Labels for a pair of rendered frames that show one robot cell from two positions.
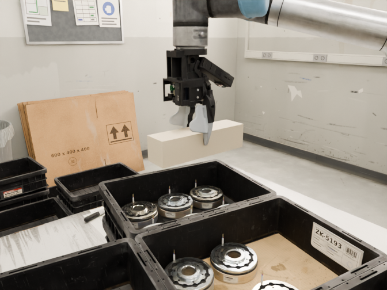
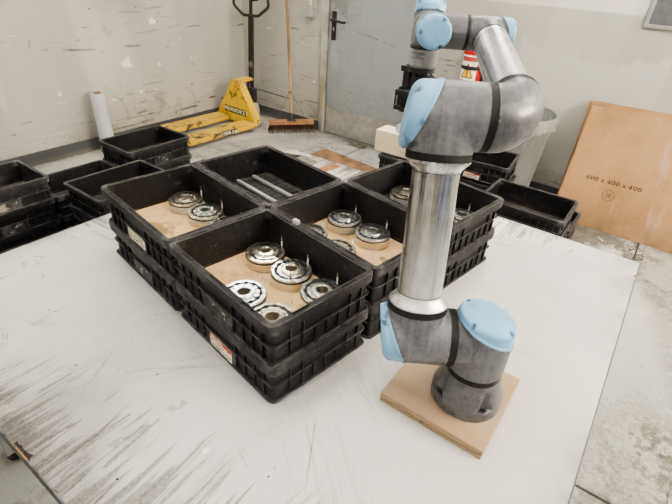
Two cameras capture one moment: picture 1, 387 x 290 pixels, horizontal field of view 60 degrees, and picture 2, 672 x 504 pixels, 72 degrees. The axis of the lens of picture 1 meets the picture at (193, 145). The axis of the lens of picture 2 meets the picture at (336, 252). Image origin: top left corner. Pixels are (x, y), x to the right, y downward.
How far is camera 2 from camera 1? 1.18 m
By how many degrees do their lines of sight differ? 66
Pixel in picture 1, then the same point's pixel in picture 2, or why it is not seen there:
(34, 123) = (590, 131)
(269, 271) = (377, 255)
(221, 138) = not seen: hidden behind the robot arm
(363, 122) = not seen: outside the picture
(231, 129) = not seen: hidden behind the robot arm
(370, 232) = (570, 380)
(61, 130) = (617, 152)
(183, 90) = (400, 97)
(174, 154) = (384, 143)
